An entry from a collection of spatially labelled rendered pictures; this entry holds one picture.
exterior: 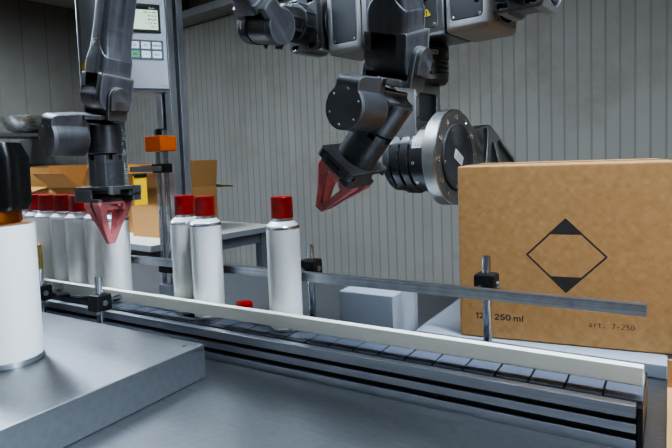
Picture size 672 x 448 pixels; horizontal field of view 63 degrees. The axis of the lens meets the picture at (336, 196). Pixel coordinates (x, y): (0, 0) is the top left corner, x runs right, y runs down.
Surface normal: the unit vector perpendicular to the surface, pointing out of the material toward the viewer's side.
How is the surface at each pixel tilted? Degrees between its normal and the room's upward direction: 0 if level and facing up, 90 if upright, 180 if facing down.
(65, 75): 90
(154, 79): 90
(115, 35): 97
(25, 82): 90
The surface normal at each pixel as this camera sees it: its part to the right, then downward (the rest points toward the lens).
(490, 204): -0.40, 0.07
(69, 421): 0.85, 0.00
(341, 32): -0.62, 0.07
